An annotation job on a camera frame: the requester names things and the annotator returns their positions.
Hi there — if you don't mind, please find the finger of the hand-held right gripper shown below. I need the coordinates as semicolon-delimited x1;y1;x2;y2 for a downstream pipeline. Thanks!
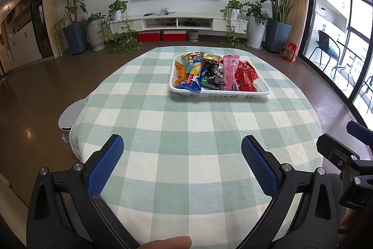
316;134;373;176
347;121;373;146

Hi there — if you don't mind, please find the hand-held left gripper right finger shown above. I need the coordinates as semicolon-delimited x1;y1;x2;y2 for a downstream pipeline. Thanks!
241;135;340;249

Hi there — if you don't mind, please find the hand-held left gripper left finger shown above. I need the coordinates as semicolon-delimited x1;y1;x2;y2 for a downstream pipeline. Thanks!
26;134;125;249

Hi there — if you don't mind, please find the white packet with red edge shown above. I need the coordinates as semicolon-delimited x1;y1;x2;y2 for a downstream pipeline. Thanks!
253;74;270;92

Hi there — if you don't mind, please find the white plastic tray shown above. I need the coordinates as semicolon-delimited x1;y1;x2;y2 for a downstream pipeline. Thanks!
168;54;271;97

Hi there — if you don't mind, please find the red chocolate ball packet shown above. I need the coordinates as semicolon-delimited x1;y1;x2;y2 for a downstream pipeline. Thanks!
235;60;258;92

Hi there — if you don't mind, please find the pink snack packet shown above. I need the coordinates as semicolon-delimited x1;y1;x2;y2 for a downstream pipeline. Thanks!
221;54;243;92

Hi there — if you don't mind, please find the black snack packet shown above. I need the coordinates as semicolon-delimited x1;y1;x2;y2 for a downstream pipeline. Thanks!
208;64;228;90

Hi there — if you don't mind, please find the blue and yellow cake packet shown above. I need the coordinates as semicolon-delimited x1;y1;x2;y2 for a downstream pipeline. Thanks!
176;58;209;92

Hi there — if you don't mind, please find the gold snack packet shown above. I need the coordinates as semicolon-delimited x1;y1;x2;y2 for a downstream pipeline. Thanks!
202;53;223;65

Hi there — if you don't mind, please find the orange snack packet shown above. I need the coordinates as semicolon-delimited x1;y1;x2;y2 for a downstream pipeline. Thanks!
174;60;187;86

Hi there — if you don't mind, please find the blue panda snack packet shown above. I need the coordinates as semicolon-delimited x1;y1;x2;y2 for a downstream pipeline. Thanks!
181;52;206;66

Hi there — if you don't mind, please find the person's right hand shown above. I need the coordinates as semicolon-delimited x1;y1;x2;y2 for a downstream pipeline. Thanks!
339;207;363;235

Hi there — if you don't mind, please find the person's left hand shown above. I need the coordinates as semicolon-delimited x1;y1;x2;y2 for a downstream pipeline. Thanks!
140;236;193;249

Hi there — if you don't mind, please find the black balcony chair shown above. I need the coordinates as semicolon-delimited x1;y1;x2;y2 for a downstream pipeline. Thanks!
358;75;373;114
308;30;340;67

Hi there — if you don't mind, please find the white stool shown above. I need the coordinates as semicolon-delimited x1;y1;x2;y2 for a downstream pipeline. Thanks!
58;100;86;141

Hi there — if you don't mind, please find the glass balcony table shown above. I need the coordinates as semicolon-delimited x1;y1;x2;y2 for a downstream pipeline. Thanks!
332;40;365;83

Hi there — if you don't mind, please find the red bag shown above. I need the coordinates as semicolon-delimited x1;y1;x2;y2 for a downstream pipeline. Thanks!
281;43;298;63

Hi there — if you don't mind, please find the large-leaf plant in blue pot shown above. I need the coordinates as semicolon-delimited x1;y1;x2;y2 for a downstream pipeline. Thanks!
240;0;314;53

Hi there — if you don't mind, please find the beige curtain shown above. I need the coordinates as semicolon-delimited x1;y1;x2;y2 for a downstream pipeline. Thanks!
287;0;311;53

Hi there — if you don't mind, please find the bushy plant in white pot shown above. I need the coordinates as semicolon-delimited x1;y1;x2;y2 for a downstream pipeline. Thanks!
243;1;269;49

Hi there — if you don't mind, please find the plant in white ribbed pot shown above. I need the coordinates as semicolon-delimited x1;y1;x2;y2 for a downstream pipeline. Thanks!
86;13;106;51

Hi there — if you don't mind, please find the leafy tree in blue pot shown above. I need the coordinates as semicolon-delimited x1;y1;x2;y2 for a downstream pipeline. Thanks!
47;0;88;55

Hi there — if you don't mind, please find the red storage box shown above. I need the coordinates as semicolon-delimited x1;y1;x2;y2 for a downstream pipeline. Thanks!
138;32;161;43
162;30;187;41

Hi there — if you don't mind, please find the white storage cabinet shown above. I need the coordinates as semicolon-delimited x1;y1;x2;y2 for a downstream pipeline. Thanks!
0;0;43;74

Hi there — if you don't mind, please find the long trailing plant white pot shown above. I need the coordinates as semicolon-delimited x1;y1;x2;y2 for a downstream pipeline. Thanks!
100;0;143;55

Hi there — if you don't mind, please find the small trailing plant white pot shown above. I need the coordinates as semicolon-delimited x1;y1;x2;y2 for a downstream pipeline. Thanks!
219;0;250;49

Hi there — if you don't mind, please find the white television cabinet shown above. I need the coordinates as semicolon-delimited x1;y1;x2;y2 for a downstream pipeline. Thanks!
109;12;251;34

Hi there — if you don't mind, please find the dark wooden wall panel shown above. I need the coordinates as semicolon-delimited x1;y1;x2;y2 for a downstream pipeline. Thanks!
29;0;54;58

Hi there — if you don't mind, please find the blue cable bundle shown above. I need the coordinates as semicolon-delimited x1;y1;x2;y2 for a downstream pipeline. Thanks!
156;7;177;16

